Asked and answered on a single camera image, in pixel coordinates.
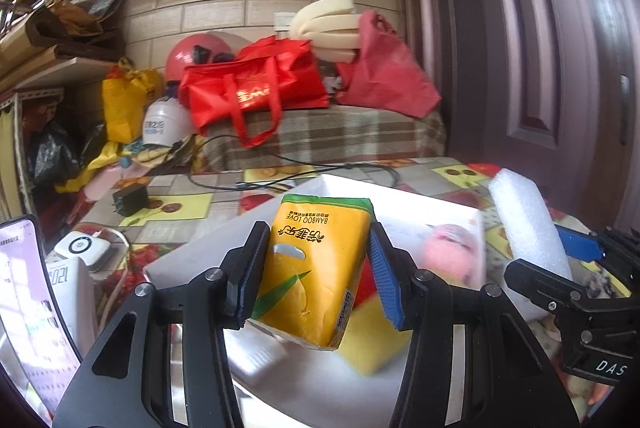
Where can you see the white helmet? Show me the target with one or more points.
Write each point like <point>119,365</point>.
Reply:
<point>167,120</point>

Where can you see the smartphone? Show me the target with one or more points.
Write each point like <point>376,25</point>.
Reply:
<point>30,298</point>

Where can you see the white foam block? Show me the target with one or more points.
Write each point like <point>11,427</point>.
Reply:
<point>525,218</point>

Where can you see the fruit print tablecloth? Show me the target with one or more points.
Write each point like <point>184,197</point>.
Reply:
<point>210,203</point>

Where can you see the wooden shelf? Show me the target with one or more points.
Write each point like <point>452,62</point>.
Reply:
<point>65,65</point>

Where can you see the black plastic bag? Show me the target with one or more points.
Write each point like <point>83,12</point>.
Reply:
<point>52,153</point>

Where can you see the brown metal door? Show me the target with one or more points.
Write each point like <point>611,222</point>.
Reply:
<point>550,33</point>

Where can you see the red helmet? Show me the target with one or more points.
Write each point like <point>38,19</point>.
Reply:
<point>187,55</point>

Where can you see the plaid fabric bag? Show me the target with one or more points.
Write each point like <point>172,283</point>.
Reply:
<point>350,133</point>

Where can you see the yellow tissue pack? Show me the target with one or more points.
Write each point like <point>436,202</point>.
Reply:
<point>310,268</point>

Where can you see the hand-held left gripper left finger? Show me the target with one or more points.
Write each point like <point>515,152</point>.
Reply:
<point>247,278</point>

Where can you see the yellow sponge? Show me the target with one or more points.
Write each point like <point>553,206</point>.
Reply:
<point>370,343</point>

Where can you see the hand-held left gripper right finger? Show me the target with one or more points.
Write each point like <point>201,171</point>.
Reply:
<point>387,283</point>

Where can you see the white power bank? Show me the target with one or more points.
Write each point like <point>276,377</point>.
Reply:
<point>70,298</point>

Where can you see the white square charger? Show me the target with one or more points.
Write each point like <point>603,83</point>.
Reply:
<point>82,250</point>

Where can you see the brown paper bags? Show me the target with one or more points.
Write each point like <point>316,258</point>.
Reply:
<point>65,23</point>

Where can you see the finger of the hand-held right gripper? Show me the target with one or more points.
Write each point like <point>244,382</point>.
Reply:
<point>580,244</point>
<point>540,283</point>

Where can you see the red tote bag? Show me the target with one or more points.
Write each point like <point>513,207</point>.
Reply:
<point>280,83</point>

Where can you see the pink plastic item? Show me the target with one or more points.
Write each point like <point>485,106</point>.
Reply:
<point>100,183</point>

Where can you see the red non-woven bag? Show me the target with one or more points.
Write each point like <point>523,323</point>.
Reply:
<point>390,73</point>

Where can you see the black power adapter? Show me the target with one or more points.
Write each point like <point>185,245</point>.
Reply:
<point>130,200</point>

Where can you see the cream foam strips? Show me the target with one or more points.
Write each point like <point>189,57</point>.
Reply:
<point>325,28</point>

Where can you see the yellow shopping bag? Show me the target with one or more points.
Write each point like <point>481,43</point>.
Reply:
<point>122,103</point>

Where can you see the pink plush toy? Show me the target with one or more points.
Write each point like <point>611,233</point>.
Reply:
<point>450,253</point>

